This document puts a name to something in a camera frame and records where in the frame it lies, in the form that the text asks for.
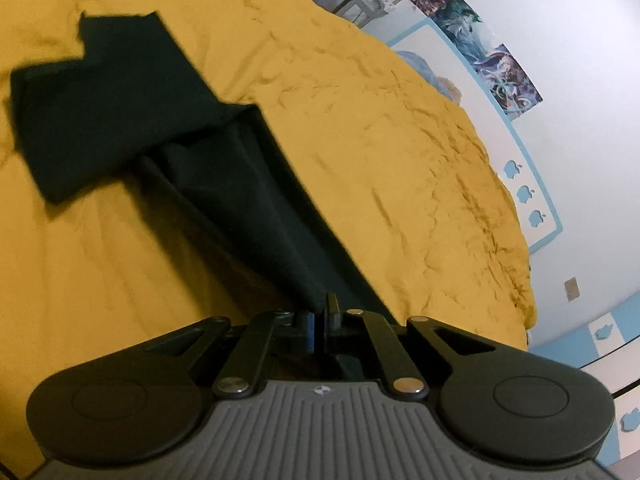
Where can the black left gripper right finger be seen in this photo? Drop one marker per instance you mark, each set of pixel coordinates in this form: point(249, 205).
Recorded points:
point(368, 338)

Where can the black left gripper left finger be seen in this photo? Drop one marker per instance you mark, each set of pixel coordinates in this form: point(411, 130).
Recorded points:
point(261, 349)

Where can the black pants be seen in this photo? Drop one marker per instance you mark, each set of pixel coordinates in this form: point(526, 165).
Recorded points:
point(134, 103)

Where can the yellow bed quilt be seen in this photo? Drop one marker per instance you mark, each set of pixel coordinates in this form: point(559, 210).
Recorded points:
point(395, 169)

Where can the white blue headboard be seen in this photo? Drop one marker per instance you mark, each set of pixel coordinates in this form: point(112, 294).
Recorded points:
point(539, 220)

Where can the blue patterned pillow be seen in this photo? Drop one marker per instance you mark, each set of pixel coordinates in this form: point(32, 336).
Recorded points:
point(442, 84)

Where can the anime poster strip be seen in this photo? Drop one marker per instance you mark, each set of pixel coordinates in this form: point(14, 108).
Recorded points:
point(490, 59)

